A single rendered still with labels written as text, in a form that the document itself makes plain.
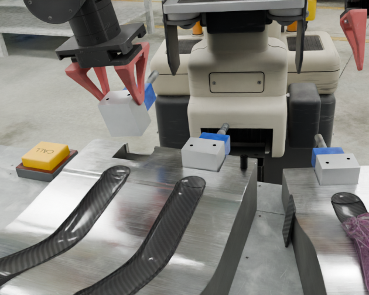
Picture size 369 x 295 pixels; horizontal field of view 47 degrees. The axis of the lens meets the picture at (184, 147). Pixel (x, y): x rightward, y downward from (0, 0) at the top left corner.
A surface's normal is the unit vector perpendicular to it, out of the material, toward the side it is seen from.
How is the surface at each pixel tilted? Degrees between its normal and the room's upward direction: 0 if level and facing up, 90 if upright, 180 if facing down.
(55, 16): 95
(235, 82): 98
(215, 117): 98
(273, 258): 0
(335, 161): 0
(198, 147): 0
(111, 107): 98
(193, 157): 90
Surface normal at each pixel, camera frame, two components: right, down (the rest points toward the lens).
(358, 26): -0.15, 0.44
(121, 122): -0.33, 0.62
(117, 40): -0.24, -0.79
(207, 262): -0.05, -0.89
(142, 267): 0.11, -0.97
